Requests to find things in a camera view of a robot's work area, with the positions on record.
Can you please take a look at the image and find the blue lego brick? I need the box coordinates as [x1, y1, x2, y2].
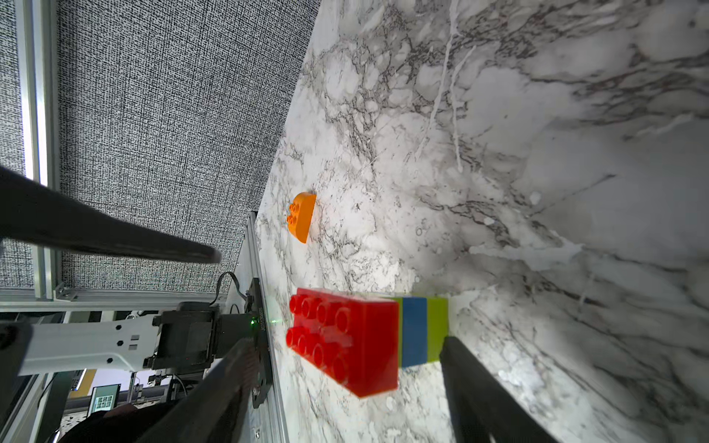
[401, 297, 428, 367]

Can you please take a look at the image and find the orange lego brick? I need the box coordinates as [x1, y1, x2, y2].
[286, 192, 317, 244]

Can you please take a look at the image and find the lime green lego brick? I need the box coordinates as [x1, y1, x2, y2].
[393, 296, 404, 368]
[427, 297, 449, 363]

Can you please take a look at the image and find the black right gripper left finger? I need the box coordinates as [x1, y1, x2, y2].
[140, 339, 258, 442]

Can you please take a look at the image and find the aluminium front rail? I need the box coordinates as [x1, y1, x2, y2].
[223, 212, 289, 442]

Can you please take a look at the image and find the red lego brick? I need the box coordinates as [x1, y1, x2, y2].
[285, 288, 399, 398]

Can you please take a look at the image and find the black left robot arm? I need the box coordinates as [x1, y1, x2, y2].
[1, 169, 273, 380]

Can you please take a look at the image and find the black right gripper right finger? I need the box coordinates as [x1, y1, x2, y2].
[439, 336, 555, 442]

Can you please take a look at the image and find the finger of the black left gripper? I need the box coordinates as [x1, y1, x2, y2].
[1, 167, 222, 264]

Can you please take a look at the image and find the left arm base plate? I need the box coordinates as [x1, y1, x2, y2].
[246, 278, 273, 409]

